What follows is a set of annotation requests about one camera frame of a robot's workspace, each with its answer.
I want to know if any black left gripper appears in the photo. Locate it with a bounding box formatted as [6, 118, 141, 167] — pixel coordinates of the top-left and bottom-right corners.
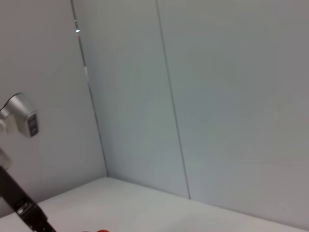
[0, 166, 57, 232]

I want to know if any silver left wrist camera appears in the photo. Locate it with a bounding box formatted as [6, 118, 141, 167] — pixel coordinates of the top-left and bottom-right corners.
[0, 92, 39, 139]

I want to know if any thin metal wall corner strip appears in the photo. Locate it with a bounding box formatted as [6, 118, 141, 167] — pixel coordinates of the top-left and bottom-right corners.
[70, 0, 109, 177]

